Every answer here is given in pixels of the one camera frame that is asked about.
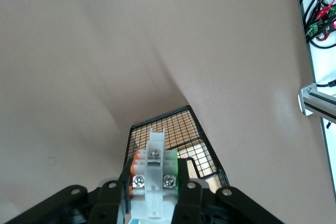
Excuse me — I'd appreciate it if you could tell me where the black wire basket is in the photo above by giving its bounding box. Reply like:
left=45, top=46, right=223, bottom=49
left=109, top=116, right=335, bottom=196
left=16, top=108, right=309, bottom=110
left=122, top=105, right=231, bottom=196

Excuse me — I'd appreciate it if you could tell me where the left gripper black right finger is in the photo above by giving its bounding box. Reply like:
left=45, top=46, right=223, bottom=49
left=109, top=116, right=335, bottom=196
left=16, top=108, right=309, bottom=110
left=172, top=157, right=284, bottom=224

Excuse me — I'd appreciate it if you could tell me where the wooden basket lid board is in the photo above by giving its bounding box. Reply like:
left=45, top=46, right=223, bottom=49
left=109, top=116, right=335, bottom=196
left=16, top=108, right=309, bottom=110
left=176, top=140, right=223, bottom=192

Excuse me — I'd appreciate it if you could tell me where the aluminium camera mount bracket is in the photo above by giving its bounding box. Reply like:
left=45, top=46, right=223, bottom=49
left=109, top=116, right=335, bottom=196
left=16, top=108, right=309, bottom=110
left=298, top=82, right=336, bottom=125

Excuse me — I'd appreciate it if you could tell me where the brown table cover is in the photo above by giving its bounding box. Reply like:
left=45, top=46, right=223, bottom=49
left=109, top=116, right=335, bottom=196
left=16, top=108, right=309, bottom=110
left=0, top=0, right=324, bottom=224

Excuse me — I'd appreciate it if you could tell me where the red alligator clip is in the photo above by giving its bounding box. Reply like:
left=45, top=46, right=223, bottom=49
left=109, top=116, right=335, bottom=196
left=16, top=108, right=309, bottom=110
left=316, top=5, right=333, bottom=20

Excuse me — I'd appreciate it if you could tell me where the green terminal connector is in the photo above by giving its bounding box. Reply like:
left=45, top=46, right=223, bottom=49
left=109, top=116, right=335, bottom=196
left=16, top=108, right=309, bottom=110
left=308, top=23, right=322, bottom=37

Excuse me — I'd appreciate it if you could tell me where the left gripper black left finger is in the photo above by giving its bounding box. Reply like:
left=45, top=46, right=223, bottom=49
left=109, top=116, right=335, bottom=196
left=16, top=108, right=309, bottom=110
left=5, top=156, right=135, bottom=224

